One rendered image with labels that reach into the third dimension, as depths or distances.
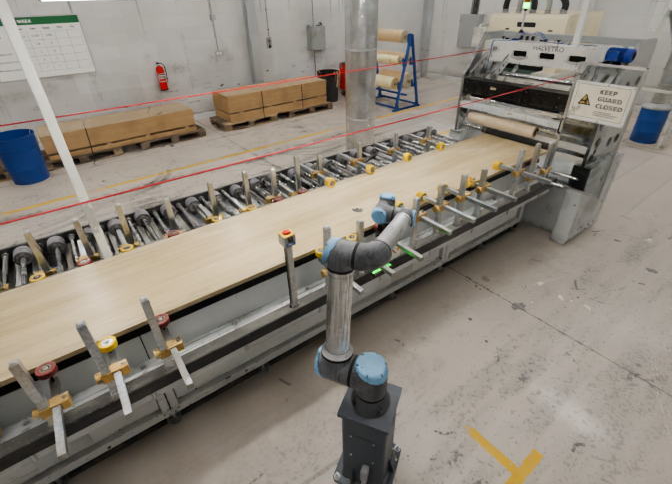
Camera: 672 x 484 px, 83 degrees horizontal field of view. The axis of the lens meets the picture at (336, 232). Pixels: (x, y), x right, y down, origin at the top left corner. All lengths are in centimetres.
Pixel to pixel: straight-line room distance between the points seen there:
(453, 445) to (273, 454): 107
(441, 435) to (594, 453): 87
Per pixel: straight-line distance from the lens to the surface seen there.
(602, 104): 413
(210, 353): 222
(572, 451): 291
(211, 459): 270
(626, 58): 421
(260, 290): 243
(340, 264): 154
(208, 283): 233
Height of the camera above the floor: 230
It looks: 32 degrees down
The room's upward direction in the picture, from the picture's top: 2 degrees counter-clockwise
